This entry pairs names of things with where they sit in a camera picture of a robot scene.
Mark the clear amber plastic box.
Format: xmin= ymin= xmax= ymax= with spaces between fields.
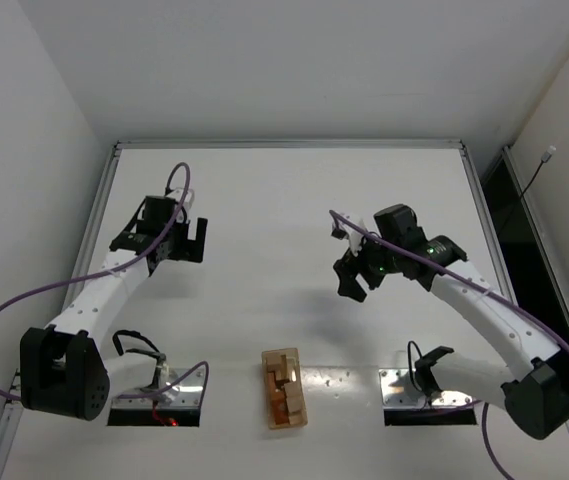
xmin=261 ymin=348 xmax=308 ymax=430

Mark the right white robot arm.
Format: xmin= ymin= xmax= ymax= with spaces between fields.
xmin=331 ymin=204 xmax=569 ymax=440

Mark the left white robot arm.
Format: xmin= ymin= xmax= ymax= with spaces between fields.
xmin=20 ymin=188 xmax=208 ymax=421

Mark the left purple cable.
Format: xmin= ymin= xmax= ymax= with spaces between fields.
xmin=0 ymin=161 xmax=210 ymax=402

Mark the purple cable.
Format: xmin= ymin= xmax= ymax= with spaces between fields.
xmin=0 ymin=161 xmax=210 ymax=402
xmin=328 ymin=209 xmax=569 ymax=480

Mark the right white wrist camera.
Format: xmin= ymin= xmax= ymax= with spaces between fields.
xmin=330 ymin=211 xmax=366 ymax=256

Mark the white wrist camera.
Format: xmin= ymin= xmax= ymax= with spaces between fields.
xmin=330 ymin=211 xmax=366 ymax=256
xmin=165 ymin=188 xmax=195 ymax=214

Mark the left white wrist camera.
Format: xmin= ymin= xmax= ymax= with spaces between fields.
xmin=165 ymin=188 xmax=195 ymax=214

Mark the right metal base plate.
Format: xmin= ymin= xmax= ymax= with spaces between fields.
xmin=378 ymin=368 xmax=475 ymax=412

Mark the metal base plate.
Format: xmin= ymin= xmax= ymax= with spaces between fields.
xmin=111 ymin=366 xmax=206 ymax=411
xmin=378 ymin=368 xmax=475 ymax=412

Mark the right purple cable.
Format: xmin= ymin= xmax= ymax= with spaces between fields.
xmin=328 ymin=209 xmax=569 ymax=480

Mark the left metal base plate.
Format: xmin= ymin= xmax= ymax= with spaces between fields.
xmin=111 ymin=366 xmax=206 ymax=411

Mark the black cable with white plug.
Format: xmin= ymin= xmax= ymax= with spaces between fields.
xmin=493 ymin=145 xmax=557 ymax=236

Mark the aluminium table frame rail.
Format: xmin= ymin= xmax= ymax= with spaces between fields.
xmin=0 ymin=138 xmax=569 ymax=480

